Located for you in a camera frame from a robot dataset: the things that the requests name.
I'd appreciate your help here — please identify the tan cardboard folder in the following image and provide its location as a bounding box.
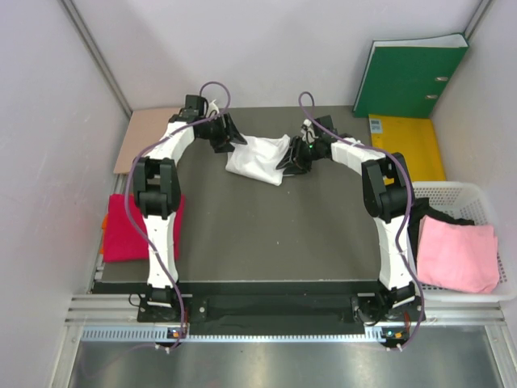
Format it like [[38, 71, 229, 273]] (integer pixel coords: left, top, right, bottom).
[[113, 108, 180, 175]]

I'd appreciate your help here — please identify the black t shirt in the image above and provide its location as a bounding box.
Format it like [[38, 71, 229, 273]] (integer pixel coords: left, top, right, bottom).
[[408, 197, 475, 256]]

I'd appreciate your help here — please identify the white t shirt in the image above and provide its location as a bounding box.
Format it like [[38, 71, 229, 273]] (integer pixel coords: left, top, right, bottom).
[[225, 135, 290, 186]]

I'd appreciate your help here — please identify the orange folded t shirt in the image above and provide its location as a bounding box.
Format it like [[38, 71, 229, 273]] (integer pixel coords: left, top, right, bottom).
[[101, 214, 107, 231]]

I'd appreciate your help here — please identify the pink t shirt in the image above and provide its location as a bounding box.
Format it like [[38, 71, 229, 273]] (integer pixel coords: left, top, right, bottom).
[[416, 216, 500, 294]]

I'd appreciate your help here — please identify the white plastic laundry basket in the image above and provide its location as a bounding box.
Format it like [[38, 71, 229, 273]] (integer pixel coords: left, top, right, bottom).
[[413, 181, 516, 303]]

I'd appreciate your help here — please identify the yellow plastic folder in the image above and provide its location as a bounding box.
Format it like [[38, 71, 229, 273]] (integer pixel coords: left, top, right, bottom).
[[368, 115, 446, 181]]

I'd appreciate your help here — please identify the grey slotted cable duct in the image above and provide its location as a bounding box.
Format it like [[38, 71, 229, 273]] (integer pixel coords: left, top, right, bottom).
[[80, 325, 413, 344]]

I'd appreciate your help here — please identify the folded red t shirt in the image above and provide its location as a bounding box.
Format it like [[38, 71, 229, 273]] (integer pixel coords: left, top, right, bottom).
[[99, 194, 186, 263]]

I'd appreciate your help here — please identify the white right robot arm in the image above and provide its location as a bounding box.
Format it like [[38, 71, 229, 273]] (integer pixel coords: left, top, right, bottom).
[[276, 116, 416, 320]]

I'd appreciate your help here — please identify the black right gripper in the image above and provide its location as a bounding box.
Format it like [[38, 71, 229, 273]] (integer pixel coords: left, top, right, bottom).
[[276, 137, 322, 176]]

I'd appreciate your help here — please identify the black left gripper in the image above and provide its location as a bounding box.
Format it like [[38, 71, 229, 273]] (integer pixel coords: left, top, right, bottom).
[[197, 112, 246, 153]]

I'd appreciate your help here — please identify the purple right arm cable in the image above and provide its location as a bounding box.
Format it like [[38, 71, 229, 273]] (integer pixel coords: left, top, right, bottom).
[[297, 91, 426, 351]]

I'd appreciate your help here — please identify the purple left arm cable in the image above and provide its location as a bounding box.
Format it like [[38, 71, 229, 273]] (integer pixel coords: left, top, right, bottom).
[[123, 81, 232, 352]]

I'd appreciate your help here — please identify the green ring binder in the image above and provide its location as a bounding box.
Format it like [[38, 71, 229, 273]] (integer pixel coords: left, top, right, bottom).
[[353, 33, 469, 119]]

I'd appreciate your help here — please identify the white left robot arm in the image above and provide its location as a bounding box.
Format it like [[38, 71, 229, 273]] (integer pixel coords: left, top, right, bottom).
[[132, 95, 247, 321]]

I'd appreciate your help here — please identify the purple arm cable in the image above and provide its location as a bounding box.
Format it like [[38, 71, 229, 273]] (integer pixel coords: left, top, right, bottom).
[[297, 91, 426, 351], [123, 81, 232, 352]]

